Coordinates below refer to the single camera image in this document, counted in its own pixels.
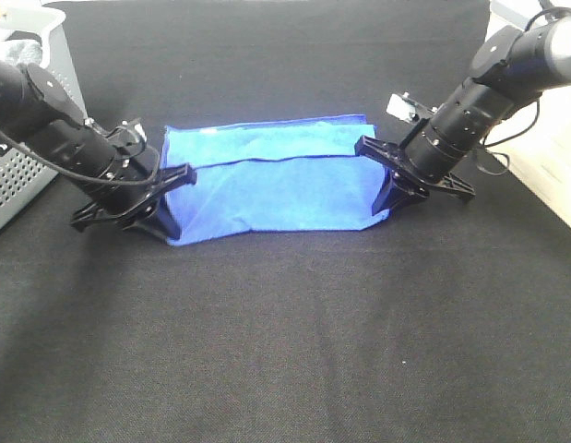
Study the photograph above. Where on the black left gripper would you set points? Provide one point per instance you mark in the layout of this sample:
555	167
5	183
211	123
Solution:
129	194

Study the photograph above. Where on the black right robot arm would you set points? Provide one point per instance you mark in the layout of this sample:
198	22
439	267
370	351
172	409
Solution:
511	70

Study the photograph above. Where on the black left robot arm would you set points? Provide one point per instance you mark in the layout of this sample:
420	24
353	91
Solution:
118	170

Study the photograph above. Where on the blue microfiber towel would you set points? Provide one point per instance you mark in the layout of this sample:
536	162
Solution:
280	176

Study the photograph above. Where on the grey towel in basket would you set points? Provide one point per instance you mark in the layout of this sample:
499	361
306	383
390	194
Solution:
23	51

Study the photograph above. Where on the grey perforated plastic basket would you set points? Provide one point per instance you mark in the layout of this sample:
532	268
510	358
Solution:
36	103

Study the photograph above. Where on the white plastic storage crate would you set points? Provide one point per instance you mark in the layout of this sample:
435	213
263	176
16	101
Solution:
540	159

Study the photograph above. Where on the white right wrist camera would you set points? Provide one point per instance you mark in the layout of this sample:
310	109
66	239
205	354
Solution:
406	109

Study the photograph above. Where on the black table cloth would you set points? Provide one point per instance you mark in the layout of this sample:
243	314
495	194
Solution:
446	323

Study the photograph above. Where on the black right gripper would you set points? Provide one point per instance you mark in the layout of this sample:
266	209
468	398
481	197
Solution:
404	184

